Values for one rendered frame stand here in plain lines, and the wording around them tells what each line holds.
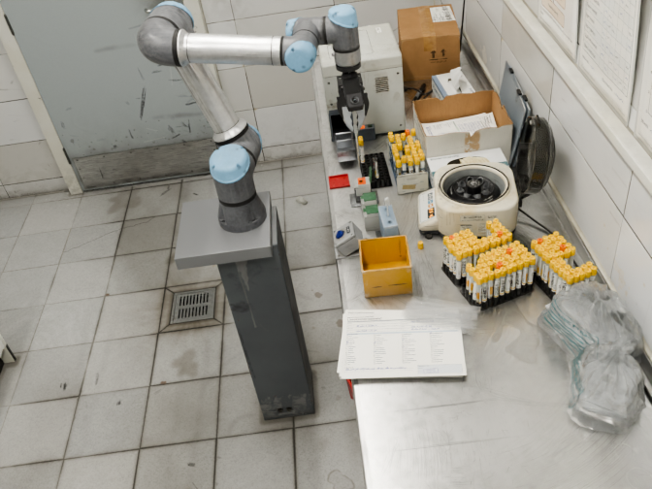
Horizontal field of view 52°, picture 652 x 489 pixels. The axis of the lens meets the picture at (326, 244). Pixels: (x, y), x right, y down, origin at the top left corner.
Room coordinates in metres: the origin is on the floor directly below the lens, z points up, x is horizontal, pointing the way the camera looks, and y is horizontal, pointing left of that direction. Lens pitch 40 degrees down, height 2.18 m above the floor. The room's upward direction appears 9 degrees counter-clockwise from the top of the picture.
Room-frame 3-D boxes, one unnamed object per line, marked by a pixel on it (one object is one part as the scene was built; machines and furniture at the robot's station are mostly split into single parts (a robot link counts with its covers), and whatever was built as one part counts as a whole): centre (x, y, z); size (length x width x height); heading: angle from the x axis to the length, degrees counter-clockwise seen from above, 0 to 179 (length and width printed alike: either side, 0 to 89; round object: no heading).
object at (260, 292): (1.69, 0.24, 0.44); 0.20 x 0.20 x 0.87; 88
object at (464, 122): (1.93, -0.51, 0.95); 0.29 x 0.25 x 0.15; 88
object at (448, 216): (1.57, -0.44, 0.94); 0.30 x 0.24 x 0.12; 79
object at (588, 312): (1.04, -0.59, 0.97); 0.26 x 0.17 x 0.19; 19
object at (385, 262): (1.36, -0.15, 0.93); 0.13 x 0.13 x 0.10; 85
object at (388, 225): (1.51, -0.19, 0.92); 0.10 x 0.07 x 0.10; 0
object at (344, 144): (2.05, -0.12, 0.92); 0.21 x 0.07 x 0.05; 178
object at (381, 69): (2.24, -0.22, 1.03); 0.31 x 0.27 x 0.30; 178
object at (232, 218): (1.69, 0.24, 0.97); 0.15 x 0.15 x 0.10
